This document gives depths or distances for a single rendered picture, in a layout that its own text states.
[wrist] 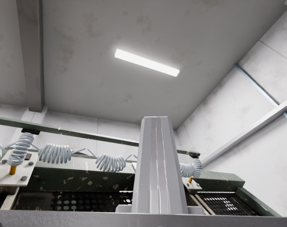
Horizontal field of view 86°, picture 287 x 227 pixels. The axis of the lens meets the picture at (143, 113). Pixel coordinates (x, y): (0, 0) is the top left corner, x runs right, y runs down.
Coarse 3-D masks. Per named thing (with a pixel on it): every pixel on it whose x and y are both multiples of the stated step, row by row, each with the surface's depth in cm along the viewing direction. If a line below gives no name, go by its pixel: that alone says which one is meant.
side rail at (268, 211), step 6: (234, 192) 117; (240, 192) 113; (246, 192) 112; (246, 198) 109; (252, 198) 106; (252, 204) 105; (258, 204) 102; (264, 204) 103; (258, 210) 102; (264, 210) 99; (270, 210) 99; (276, 216) 94
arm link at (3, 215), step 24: (0, 216) 4; (24, 216) 4; (48, 216) 4; (72, 216) 4; (96, 216) 4; (120, 216) 4; (144, 216) 4; (168, 216) 4; (192, 216) 4; (216, 216) 4; (240, 216) 4; (264, 216) 4
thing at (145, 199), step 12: (144, 120) 9; (144, 132) 8; (156, 132) 8; (144, 144) 7; (156, 144) 7; (144, 156) 7; (156, 156) 7; (144, 168) 6; (156, 168) 6; (144, 180) 6; (156, 180) 6; (144, 192) 5; (156, 192) 5; (132, 204) 5; (144, 204) 5; (156, 204) 5
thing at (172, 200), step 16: (160, 128) 8; (160, 144) 7; (160, 160) 6; (176, 160) 6; (160, 176) 6; (176, 176) 6; (160, 192) 5; (176, 192) 5; (160, 208) 5; (176, 208) 5; (192, 208) 6
